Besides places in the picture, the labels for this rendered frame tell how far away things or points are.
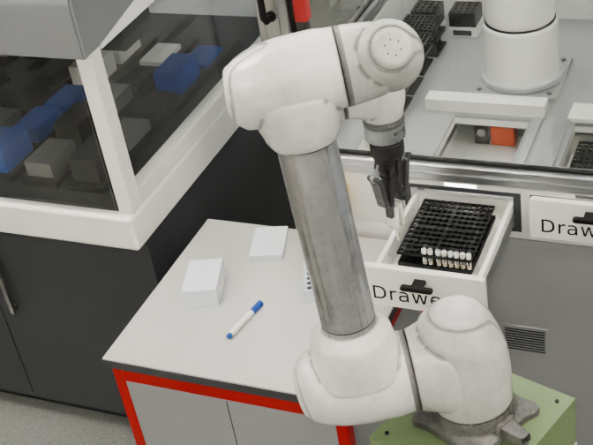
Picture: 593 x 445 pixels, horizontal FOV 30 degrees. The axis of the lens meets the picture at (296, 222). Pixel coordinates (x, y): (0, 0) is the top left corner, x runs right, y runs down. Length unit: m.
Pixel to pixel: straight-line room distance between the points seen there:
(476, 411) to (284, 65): 0.76
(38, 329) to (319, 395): 1.61
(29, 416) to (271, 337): 1.36
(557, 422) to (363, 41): 0.87
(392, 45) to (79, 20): 1.09
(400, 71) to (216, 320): 1.15
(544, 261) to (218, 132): 1.04
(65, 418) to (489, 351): 1.99
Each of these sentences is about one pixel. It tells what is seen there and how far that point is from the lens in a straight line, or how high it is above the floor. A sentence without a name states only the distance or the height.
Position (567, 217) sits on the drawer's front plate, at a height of 0.89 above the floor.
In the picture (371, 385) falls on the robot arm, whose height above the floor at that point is 1.06.
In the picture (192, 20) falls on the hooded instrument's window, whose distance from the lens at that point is 3.12.
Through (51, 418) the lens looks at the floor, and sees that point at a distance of 3.74.
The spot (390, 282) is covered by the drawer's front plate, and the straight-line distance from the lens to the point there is 2.50.
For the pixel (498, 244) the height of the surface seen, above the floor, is 0.88.
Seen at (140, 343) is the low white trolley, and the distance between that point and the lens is 2.69.
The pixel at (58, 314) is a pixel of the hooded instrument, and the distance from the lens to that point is 3.38.
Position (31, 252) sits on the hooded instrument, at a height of 0.68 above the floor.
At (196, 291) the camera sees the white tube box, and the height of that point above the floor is 0.81.
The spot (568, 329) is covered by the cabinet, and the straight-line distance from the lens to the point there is 2.91.
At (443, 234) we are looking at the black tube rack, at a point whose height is 0.90.
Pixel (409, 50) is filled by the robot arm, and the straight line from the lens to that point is 1.70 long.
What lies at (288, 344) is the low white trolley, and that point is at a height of 0.76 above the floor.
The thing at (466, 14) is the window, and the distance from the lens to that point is 2.50.
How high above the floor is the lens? 2.44
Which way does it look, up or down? 34 degrees down
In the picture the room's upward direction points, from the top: 10 degrees counter-clockwise
